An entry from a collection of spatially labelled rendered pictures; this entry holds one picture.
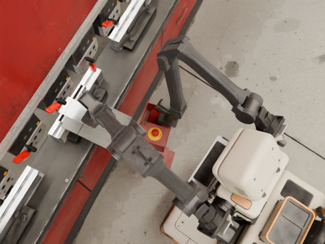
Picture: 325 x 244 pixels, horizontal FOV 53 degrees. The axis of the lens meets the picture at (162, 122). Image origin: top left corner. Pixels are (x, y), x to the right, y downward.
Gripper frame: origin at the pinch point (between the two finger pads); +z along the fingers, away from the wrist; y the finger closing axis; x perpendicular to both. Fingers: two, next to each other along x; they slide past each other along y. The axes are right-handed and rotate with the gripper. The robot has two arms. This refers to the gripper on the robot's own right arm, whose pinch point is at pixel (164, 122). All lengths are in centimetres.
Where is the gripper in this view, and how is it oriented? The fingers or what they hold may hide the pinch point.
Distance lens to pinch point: 177.6
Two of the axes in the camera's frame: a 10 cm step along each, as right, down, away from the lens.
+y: -9.1, -3.6, -1.9
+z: -2.8, 2.1, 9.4
